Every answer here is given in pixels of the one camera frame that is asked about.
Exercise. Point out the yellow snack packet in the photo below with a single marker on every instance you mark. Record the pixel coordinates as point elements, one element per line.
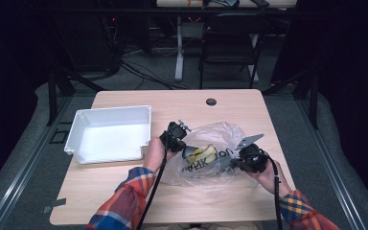
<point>204,156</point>

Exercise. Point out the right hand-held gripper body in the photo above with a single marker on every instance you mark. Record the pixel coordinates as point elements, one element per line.
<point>254,159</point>

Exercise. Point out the white plastic bin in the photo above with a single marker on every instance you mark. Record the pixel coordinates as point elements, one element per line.
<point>111,140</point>

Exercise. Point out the clear plastic bag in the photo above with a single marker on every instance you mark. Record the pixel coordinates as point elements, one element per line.
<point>214,134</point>

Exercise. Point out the black metal stand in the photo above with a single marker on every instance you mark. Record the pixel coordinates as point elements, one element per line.
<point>314,102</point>
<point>52,96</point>

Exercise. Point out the person's left hand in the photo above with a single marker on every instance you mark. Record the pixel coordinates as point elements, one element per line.
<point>155,156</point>

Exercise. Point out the dark equipment with red light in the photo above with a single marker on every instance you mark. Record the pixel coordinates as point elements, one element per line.
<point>111,38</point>

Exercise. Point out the black table grommet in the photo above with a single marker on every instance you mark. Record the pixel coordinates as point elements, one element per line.
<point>211,102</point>

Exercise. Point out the person's right hand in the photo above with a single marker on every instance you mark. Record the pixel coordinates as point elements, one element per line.
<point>274,179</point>

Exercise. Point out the dark flat object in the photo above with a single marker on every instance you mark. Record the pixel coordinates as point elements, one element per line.
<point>260,3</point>

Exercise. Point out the aluminium floor rail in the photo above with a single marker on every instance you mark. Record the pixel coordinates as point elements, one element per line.
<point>332,172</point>
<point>22,172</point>

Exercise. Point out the black folding chair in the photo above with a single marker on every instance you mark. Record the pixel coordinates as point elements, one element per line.
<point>233,35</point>

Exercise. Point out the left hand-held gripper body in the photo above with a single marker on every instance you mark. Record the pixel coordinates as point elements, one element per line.
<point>174,137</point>

